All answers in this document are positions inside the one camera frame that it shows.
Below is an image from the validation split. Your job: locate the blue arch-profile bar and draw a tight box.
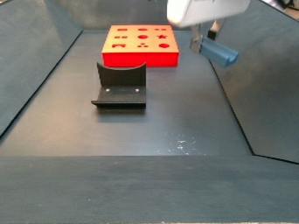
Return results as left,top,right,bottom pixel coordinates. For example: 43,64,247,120
201,38,239,67

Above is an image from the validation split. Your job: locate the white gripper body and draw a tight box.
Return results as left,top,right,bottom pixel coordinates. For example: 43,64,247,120
167,0,250,27

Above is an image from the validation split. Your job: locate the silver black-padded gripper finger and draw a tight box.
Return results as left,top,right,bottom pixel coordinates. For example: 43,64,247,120
209,19,225,40

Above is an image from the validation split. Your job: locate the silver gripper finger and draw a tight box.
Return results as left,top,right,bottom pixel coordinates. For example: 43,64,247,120
191,24,203,53

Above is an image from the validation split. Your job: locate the black L-shaped fixture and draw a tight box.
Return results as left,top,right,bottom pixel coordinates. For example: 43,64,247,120
91,64,146,108

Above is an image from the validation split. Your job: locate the red shape-sorter block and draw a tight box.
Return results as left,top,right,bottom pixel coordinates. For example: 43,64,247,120
102,24,180,67

